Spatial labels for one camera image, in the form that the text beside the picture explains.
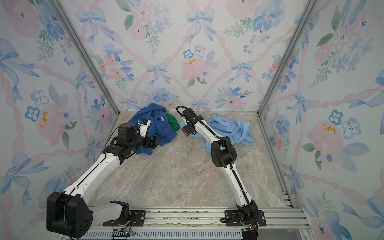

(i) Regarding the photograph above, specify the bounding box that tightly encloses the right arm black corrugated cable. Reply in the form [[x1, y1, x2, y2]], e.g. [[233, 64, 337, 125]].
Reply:
[[175, 105, 190, 121]]

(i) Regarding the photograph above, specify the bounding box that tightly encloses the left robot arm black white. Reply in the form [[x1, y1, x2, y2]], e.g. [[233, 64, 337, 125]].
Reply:
[[46, 118, 162, 239]]

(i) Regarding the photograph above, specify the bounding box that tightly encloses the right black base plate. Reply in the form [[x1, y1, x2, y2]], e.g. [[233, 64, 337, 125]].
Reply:
[[220, 210, 267, 228]]

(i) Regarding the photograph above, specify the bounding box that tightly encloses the dark blue shirt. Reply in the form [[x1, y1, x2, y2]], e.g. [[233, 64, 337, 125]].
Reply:
[[128, 103, 177, 147]]

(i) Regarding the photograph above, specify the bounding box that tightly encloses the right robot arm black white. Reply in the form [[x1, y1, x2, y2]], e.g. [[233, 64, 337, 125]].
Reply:
[[176, 106, 261, 231]]

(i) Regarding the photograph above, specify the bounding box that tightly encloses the left corner aluminium post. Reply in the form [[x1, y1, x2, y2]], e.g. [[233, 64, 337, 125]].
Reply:
[[48, 0, 120, 116]]

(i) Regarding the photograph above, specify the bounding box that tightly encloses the light blue cloth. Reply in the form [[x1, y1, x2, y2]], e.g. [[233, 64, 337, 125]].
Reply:
[[179, 113, 255, 156]]

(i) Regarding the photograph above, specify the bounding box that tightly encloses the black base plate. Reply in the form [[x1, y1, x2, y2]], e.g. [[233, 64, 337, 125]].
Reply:
[[103, 210, 146, 227], [220, 210, 267, 228]]

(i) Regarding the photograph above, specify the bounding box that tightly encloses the corner aluminium post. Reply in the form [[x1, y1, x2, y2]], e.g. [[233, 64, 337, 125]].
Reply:
[[48, 0, 120, 116], [257, 0, 318, 118]]

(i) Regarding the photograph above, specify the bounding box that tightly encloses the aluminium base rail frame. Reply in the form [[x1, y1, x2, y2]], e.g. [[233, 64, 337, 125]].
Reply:
[[81, 207, 315, 240]]

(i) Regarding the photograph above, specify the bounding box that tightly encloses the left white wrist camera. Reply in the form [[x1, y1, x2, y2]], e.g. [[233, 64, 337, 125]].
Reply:
[[137, 118, 151, 138]]

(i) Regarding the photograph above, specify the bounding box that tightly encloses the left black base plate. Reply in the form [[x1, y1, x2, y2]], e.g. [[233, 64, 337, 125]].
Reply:
[[103, 210, 146, 227]]

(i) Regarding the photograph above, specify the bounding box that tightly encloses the green cloth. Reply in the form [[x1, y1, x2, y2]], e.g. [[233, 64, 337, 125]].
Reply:
[[166, 113, 180, 132]]

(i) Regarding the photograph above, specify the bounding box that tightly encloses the right corner aluminium post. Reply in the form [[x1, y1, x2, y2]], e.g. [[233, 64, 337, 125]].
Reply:
[[257, 0, 318, 118]]

